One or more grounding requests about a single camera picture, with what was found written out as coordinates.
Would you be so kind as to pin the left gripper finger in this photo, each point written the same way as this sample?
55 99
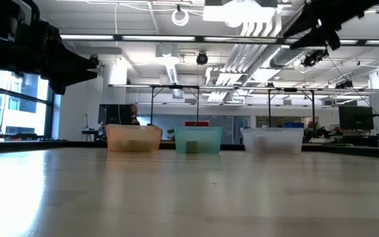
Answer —
67 79
89 63

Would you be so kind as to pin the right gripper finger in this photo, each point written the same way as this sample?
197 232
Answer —
324 35
303 24

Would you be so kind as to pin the black overhead light bar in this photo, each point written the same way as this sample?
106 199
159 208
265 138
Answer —
360 42

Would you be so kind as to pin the large window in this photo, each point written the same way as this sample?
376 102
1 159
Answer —
21 108

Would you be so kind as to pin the black computer monitor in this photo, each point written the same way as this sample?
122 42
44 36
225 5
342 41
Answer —
355 117
114 114

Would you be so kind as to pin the person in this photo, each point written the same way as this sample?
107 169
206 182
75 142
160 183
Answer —
134 114

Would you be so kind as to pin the orange plastic bin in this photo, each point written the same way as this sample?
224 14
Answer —
133 133

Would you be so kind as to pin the blue storage bin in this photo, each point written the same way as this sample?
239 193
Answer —
293 125

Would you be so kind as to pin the clear plastic bin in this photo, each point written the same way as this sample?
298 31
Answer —
285 140

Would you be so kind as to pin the red sign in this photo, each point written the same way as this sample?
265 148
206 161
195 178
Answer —
196 123

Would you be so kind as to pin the teal plastic bin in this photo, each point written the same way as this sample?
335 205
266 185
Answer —
209 138

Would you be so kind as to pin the black overhead camera rig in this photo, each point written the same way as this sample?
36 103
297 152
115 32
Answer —
311 59

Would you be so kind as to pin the black aluminium table frame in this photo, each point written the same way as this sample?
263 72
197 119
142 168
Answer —
28 145

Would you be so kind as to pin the black gantry frame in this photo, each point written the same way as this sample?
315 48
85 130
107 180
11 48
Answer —
197 105
269 108

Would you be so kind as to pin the black hanging camera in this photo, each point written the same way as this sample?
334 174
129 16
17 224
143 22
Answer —
202 58

